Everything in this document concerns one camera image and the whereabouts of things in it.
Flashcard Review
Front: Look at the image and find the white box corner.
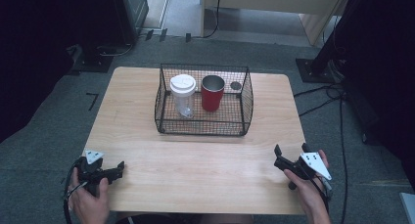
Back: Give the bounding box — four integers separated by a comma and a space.
398, 192, 415, 224

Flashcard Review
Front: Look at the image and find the long black floor cable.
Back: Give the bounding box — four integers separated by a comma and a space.
337, 86, 348, 224

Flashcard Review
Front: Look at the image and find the left hand-held gripper cable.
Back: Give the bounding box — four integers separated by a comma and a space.
63, 157, 86, 224

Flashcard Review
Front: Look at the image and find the hand-held gripper cable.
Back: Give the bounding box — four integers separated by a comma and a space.
63, 157, 86, 224
306, 171, 335, 218

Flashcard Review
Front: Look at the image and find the black stand base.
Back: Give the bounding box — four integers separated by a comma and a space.
70, 42, 115, 73

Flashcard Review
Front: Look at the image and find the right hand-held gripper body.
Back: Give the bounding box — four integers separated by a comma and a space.
273, 151, 333, 191

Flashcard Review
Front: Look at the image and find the clear cup with white lid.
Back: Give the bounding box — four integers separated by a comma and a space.
169, 73, 198, 119

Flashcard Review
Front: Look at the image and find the black hanging cable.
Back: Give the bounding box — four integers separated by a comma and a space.
202, 0, 223, 40

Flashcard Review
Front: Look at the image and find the dark curtain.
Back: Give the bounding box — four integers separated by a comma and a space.
339, 0, 415, 189
0, 0, 126, 144

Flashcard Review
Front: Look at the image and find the right hand-held gripper cable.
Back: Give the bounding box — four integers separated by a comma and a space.
306, 171, 335, 218

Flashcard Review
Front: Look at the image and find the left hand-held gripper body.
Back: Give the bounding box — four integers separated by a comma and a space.
74, 149, 117, 199

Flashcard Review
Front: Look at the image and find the person's left hand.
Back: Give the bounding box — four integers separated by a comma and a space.
68, 167, 111, 224

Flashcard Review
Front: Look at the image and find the black wire mesh basket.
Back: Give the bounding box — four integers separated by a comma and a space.
154, 63, 254, 137

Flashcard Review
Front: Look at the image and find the black stand with base plate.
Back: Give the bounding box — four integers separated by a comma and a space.
295, 0, 357, 85

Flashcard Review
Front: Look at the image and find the black cable at stand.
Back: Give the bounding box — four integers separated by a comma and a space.
97, 42, 135, 58

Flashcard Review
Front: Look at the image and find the black cabinet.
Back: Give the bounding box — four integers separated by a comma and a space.
111, 0, 150, 46

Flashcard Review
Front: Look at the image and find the red steel cup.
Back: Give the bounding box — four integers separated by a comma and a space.
200, 74, 226, 113

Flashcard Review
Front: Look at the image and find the person's right hand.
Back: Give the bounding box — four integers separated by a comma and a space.
283, 149, 333, 224

